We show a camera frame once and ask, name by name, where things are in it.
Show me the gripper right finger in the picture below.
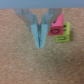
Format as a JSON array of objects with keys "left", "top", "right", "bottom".
[{"left": 40, "top": 8, "right": 63, "bottom": 49}]

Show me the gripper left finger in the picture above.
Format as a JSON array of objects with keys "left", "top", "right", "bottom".
[{"left": 16, "top": 8, "right": 42, "bottom": 49}]

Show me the pink block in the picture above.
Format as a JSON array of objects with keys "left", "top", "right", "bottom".
[{"left": 47, "top": 13, "right": 64, "bottom": 37}]

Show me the yellow block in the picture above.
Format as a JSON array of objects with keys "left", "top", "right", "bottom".
[{"left": 55, "top": 22, "right": 71, "bottom": 42}]

